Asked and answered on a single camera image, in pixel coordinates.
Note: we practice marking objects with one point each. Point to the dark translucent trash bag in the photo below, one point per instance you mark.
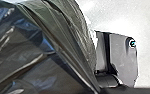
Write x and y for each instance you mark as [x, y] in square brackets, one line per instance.
[41, 50]

